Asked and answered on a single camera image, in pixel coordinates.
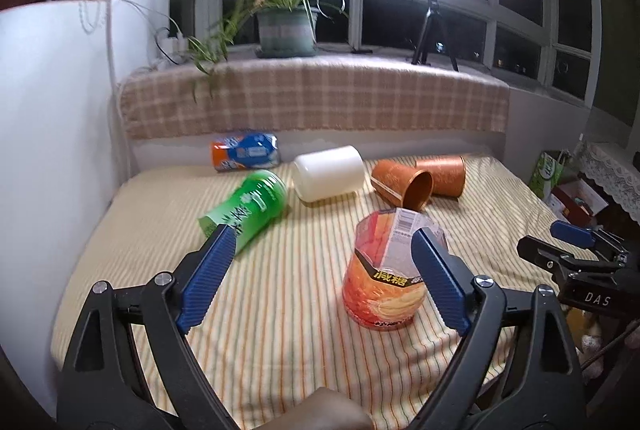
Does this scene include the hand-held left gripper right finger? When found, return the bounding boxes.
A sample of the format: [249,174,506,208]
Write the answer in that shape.
[410,227,587,430]

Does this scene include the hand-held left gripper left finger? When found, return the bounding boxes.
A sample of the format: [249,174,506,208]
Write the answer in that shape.
[56,224,238,430]

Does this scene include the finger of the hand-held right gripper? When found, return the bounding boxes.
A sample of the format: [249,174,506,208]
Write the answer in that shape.
[516,236,621,281]
[550,220,627,257]

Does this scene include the green paper cup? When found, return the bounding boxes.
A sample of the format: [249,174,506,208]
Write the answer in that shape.
[198,170,289,255]

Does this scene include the orange red paper cup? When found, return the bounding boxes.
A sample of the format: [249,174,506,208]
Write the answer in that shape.
[342,208,449,330]

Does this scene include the brown cup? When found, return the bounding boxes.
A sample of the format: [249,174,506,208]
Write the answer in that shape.
[415,155,467,199]
[371,160,434,213]

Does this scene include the orange and blue cup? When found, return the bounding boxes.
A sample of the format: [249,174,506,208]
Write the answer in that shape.
[210,132,281,173]

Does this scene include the white plastic cup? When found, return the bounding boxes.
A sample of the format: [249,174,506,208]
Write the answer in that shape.
[293,146,366,203]

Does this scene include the red cardboard box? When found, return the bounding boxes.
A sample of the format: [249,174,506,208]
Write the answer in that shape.
[550,180,609,227]

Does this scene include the green carton box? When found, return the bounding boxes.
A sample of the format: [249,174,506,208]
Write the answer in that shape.
[529,151,569,201]

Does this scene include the white lace cloth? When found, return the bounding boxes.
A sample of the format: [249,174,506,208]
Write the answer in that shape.
[581,142,640,211]

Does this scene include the striped bed sheet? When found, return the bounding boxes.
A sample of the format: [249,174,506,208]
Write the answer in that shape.
[50,154,601,417]

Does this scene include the plaid blanket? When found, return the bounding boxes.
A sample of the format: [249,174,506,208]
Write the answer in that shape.
[119,58,511,141]

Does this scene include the white power strip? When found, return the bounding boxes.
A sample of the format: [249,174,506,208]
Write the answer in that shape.
[155,28,192,56]

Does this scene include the black tripod stand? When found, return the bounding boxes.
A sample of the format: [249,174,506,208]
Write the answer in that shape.
[410,0,460,72]

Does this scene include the potted spider plant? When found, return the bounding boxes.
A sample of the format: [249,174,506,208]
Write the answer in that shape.
[112,0,351,101]

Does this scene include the wire hoop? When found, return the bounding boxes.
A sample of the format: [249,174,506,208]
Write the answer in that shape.
[316,0,348,18]

